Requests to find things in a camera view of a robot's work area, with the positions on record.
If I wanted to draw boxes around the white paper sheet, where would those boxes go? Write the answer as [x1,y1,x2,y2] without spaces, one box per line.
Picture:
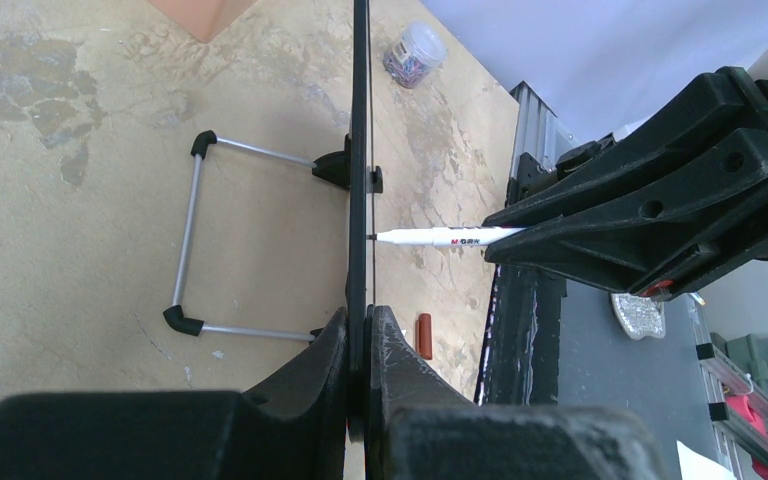
[676,441,736,480]

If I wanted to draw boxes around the peach plastic file organizer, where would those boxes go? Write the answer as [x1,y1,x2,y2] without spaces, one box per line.
[149,0,256,43]

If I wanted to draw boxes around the silver floor patch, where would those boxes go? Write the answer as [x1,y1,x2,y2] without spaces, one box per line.
[610,293,666,341]

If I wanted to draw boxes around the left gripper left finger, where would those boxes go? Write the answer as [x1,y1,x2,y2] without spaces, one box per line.
[0,309,348,479]

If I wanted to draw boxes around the small black-framed whiteboard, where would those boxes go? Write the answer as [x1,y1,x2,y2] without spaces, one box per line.
[163,1,373,442]

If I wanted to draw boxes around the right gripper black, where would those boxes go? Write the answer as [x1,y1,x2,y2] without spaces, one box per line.
[484,67,768,300]

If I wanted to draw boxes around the red-brown marker cap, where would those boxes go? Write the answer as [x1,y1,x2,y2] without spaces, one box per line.
[415,313,433,360]

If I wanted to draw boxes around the small clear plastic jar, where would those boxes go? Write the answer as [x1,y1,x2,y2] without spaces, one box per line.
[382,21,448,89]

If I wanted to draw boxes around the white marker rainbow stripe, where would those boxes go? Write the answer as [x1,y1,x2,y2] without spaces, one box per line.
[366,227,526,248]

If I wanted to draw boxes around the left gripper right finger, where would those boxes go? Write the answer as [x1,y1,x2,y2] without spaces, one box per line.
[365,306,666,479]

